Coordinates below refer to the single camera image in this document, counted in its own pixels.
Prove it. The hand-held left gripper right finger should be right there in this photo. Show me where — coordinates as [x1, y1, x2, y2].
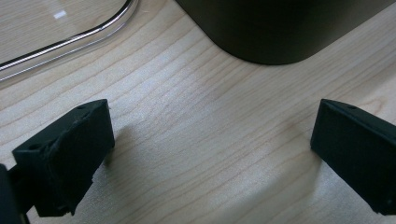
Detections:
[309, 98, 396, 217]

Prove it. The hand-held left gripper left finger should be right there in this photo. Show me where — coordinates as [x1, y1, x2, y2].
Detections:
[11, 98, 116, 218]

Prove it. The clear glass dish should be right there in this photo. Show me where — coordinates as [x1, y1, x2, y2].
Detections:
[0, 0, 140, 82]

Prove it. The dark rounded container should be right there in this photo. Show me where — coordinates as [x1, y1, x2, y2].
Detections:
[175, 0, 396, 66]

